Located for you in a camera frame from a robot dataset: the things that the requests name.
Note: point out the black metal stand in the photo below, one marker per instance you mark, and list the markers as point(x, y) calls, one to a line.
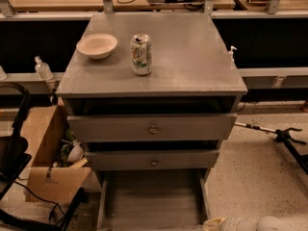
point(285, 137)

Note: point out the brown cardboard box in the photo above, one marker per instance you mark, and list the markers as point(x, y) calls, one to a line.
point(44, 130)

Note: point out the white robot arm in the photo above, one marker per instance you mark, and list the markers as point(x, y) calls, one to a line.
point(267, 223)

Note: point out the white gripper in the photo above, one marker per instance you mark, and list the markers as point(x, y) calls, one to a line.
point(236, 224)

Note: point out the grey bottom drawer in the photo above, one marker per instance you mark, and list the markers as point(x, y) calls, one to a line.
point(153, 200)

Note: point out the grey drawer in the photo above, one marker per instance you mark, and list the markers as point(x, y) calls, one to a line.
point(153, 200)
point(98, 128)
point(151, 159)

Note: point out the white cup in box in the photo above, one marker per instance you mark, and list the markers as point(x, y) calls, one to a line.
point(76, 153)

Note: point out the green white soda can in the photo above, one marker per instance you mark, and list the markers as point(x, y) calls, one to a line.
point(141, 54)

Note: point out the black cart frame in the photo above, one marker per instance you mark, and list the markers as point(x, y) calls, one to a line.
point(13, 159)

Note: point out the clear sanitizer bottle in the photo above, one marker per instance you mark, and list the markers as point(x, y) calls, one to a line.
point(42, 69)

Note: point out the white bowl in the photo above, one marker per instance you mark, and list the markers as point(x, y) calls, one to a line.
point(97, 46)

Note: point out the grey wooden drawer cabinet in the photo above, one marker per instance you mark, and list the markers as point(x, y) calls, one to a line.
point(191, 75)

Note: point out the white pump bottle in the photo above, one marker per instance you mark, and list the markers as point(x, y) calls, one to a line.
point(232, 52)

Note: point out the grey top drawer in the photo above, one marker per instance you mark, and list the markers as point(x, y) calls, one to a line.
point(98, 128)

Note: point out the grey middle drawer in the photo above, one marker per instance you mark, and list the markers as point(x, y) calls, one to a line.
point(151, 159)

